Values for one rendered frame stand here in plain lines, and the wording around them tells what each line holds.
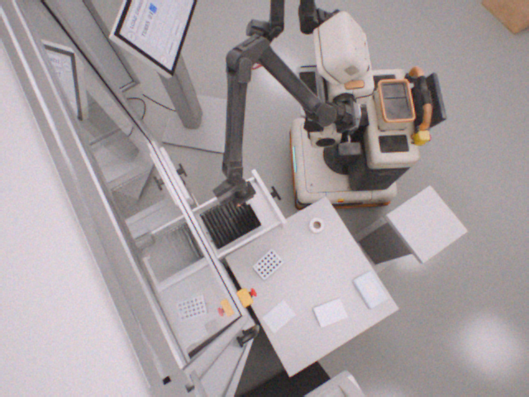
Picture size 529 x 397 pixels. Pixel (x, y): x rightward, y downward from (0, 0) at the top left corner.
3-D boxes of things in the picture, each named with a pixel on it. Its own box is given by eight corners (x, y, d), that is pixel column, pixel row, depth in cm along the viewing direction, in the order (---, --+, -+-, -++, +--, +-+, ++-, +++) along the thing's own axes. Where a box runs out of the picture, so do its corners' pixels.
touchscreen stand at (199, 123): (237, 103, 267) (220, -7, 168) (225, 154, 255) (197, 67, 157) (178, 93, 270) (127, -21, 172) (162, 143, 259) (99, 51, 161)
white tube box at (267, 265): (271, 249, 160) (272, 248, 156) (283, 262, 158) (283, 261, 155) (252, 267, 158) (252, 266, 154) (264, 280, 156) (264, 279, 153)
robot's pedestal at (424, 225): (381, 217, 240) (430, 182, 167) (407, 251, 234) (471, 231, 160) (347, 239, 237) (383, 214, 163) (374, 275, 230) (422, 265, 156)
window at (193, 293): (150, 142, 150) (-36, -99, 58) (241, 316, 130) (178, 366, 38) (149, 142, 150) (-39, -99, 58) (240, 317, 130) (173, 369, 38)
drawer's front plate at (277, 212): (255, 176, 163) (254, 168, 153) (285, 227, 157) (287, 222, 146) (252, 178, 163) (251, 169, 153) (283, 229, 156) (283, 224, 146)
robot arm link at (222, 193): (239, 172, 118) (230, 161, 124) (211, 189, 116) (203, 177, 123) (251, 194, 126) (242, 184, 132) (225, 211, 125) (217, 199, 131)
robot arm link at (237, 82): (254, 58, 97) (240, 50, 105) (237, 58, 95) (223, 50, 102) (244, 184, 121) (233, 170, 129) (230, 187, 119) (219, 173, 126)
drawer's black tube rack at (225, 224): (243, 194, 159) (242, 190, 153) (261, 226, 155) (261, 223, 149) (202, 217, 157) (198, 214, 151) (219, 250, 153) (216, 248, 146)
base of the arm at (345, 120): (356, 125, 127) (352, 98, 130) (342, 119, 122) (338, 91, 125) (339, 134, 133) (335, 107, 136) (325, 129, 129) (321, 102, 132)
